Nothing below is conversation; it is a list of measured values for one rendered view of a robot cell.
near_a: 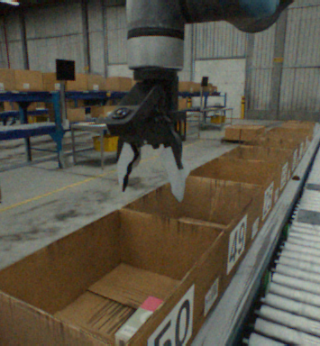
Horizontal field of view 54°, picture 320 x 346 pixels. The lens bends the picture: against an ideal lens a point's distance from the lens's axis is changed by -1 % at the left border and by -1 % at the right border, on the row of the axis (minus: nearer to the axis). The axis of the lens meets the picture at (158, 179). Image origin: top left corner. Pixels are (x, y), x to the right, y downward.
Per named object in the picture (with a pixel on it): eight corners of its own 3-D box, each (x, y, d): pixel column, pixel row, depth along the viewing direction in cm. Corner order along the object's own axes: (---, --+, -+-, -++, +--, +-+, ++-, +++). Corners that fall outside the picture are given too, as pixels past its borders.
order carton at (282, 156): (278, 200, 141) (281, 163, 136) (215, 190, 154) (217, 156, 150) (289, 179, 174) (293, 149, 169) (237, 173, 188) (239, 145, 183)
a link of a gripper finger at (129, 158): (137, 186, 61) (156, 145, 57) (119, 193, 56) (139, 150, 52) (125, 177, 62) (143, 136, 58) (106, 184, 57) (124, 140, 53)
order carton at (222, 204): (221, 295, 74) (225, 230, 70) (121, 264, 88) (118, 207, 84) (258, 232, 107) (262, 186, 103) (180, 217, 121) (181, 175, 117)
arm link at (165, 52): (168, 33, 43) (112, 40, 48) (167, 70, 44) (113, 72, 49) (193, 44, 51) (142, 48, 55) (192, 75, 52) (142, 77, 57)
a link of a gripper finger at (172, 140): (191, 165, 50) (170, 113, 49) (187, 167, 48) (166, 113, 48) (168, 175, 52) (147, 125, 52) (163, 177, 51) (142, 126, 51)
